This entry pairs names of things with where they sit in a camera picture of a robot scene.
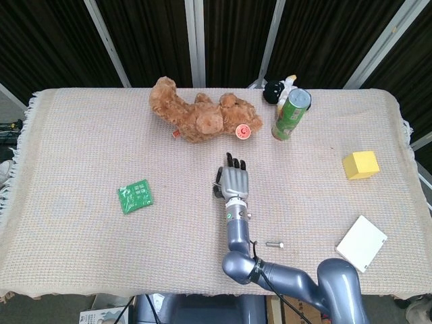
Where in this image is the white metal partition post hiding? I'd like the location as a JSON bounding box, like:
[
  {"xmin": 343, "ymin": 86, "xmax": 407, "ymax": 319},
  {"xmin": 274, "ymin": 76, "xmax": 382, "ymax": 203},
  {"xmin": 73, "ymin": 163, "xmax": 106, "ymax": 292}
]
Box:
[
  {"xmin": 343, "ymin": 0, "xmax": 425, "ymax": 90},
  {"xmin": 248, "ymin": 0, "xmax": 287, "ymax": 89},
  {"xmin": 184, "ymin": 0, "xmax": 207, "ymax": 88},
  {"xmin": 83, "ymin": 0, "xmax": 132, "ymax": 88},
  {"xmin": 410, "ymin": 133, "xmax": 432, "ymax": 153}
]

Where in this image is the brown teddy bear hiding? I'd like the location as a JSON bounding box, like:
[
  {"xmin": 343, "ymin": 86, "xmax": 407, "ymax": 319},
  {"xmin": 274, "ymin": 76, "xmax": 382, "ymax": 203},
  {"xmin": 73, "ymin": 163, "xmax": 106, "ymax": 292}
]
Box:
[{"xmin": 148, "ymin": 76, "xmax": 265, "ymax": 144}]

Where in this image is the green chips can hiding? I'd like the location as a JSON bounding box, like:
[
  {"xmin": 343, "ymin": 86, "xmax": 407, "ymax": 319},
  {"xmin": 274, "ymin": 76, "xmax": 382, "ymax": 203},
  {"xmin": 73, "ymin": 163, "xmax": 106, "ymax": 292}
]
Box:
[{"xmin": 271, "ymin": 88, "xmax": 313, "ymax": 142}]

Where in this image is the beige woven tablecloth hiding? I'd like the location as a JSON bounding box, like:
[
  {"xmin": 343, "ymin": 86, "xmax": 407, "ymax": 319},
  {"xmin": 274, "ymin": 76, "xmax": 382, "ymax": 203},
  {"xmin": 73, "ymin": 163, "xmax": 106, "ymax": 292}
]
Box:
[{"xmin": 0, "ymin": 86, "xmax": 423, "ymax": 301}]

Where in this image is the yellow cube block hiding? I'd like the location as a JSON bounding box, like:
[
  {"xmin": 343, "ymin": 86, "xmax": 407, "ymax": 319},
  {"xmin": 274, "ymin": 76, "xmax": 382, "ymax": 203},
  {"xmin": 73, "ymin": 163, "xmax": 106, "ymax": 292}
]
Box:
[{"xmin": 342, "ymin": 150, "xmax": 380, "ymax": 181}]

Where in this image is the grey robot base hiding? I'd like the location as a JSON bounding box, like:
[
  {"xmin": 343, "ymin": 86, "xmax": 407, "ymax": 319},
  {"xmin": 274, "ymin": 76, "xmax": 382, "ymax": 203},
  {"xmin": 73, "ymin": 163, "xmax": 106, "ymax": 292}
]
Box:
[{"xmin": 130, "ymin": 293, "xmax": 271, "ymax": 324}]

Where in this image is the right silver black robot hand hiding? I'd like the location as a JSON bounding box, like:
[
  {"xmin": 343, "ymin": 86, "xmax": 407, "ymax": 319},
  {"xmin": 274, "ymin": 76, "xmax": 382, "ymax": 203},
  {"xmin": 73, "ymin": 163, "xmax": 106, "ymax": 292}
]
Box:
[{"xmin": 211, "ymin": 152, "xmax": 250, "ymax": 200}]

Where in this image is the green snack packet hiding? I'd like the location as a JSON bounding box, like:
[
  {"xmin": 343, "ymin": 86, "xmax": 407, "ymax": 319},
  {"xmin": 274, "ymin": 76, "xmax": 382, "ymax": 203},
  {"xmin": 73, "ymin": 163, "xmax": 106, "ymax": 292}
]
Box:
[{"xmin": 117, "ymin": 178, "xmax": 155, "ymax": 215}]

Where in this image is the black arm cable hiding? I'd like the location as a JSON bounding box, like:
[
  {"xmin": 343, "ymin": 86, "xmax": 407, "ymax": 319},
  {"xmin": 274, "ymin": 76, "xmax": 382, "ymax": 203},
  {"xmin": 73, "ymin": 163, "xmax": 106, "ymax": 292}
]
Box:
[{"xmin": 248, "ymin": 239, "xmax": 306, "ymax": 324}]

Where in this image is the grey shoe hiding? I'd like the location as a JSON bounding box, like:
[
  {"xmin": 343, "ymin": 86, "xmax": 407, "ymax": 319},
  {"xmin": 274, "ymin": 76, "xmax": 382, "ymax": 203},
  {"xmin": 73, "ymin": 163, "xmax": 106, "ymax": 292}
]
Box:
[{"xmin": 406, "ymin": 296, "xmax": 432, "ymax": 324}]

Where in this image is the white printed box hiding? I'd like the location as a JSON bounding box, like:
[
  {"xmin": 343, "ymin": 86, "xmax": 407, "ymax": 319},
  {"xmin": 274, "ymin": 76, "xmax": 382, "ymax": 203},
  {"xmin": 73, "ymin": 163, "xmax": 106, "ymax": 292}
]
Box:
[{"xmin": 79, "ymin": 306, "xmax": 131, "ymax": 324}]

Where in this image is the black white plush toy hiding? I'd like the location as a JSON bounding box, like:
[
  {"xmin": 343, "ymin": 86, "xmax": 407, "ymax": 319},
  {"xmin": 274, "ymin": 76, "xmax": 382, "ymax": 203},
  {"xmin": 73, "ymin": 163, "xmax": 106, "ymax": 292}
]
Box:
[{"xmin": 263, "ymin": 74, "xmax": 298, "ymax": 112}]

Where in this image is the black floor cable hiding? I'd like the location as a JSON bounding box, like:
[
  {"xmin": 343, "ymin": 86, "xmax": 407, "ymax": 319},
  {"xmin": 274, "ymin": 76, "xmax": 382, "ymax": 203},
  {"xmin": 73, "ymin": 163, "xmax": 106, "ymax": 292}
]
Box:
[{"xmin": 114, "ymin": 295, "xmax": 136, "ymax": 324}]

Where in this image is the white flat box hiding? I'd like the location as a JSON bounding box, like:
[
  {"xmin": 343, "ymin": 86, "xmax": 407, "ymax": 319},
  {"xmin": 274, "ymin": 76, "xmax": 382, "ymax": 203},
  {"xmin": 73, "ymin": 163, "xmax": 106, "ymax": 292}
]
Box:
[{"xmin": 335, "ymin": 215, "xmax": 388, "ymax": 273}]

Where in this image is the white shoe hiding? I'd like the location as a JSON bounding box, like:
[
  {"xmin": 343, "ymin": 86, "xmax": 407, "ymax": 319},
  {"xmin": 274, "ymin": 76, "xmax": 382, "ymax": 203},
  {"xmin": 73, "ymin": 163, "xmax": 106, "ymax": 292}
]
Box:
[{"xmin": 0, "ymin": 160, "xmax": 16, "ymax": 185}]

